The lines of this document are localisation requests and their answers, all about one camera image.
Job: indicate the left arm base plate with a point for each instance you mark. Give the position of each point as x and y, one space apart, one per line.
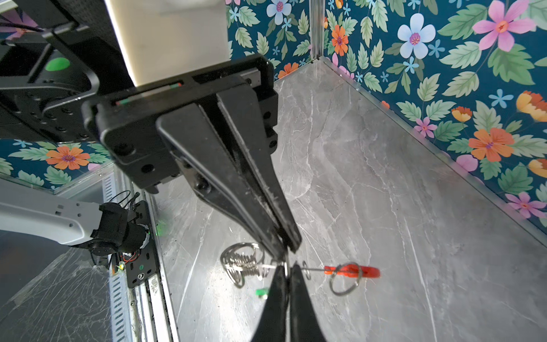
142 264

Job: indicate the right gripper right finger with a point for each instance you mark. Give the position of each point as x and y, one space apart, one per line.
304 325

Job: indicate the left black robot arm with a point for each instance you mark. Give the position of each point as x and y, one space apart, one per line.
56 55

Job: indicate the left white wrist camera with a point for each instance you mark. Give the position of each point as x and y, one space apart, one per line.
161 39

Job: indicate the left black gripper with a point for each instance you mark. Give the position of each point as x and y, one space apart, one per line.
129 123

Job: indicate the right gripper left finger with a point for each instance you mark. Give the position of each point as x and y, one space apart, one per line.
272 324

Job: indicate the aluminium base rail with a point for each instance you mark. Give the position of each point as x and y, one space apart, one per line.
141 307

